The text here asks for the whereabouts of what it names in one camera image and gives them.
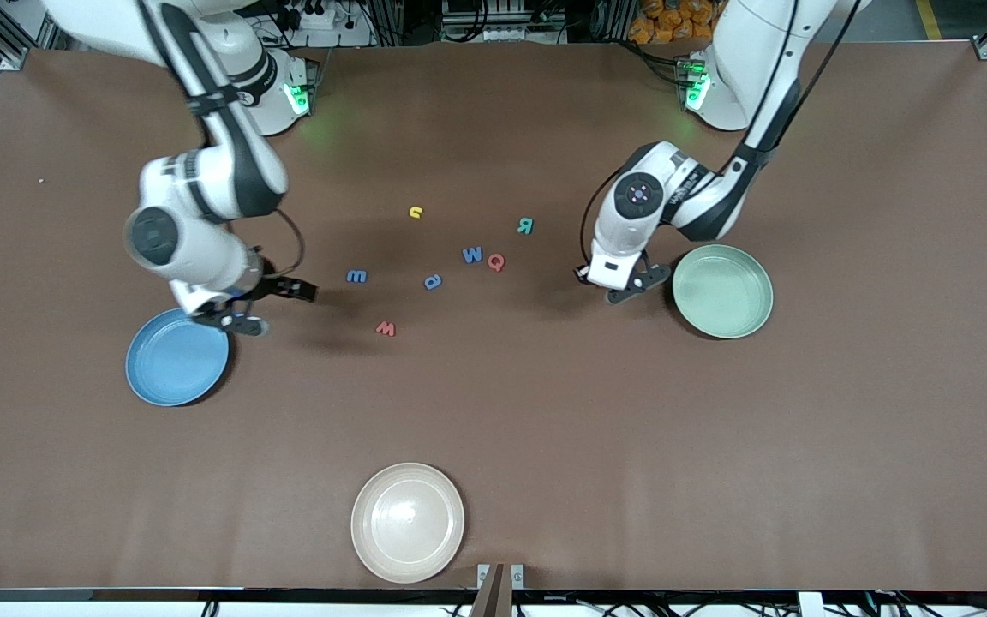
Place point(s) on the small blue letter m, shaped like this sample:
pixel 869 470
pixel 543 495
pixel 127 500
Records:
pixel 356 276

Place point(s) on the teal foam letter R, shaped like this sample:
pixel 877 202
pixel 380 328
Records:
pixel 525 226

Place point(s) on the pink foam letter Q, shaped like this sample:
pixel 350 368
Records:
pixel 501 267

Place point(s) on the red foam letter w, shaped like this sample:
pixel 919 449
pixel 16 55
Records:
pixel 385 330

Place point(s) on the large blue letter W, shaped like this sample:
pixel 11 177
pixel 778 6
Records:
pixel 469 256

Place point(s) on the small blue letter a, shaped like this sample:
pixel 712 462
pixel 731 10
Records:
pixel 427 284

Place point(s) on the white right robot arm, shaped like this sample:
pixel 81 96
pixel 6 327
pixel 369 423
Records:
pixel 202 248

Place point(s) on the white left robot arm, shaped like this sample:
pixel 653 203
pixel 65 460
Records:
pixel 750 51

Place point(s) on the blue round plate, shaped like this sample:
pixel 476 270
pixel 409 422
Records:
pixel 172 364

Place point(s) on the green round plate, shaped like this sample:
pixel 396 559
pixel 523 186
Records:
pixel 720 291

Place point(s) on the pile of orange objects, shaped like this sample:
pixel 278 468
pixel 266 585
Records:
pixel 660 26

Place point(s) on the beige round plate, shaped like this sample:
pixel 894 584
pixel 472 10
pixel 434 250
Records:
pixel 408 523

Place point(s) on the white power strip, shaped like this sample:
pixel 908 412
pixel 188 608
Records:
pixel 348 34

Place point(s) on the grey equipment box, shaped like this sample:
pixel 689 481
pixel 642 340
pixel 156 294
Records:
pixel 502 21

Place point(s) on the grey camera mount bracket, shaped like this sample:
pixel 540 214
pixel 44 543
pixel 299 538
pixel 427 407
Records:
pixel 493 591

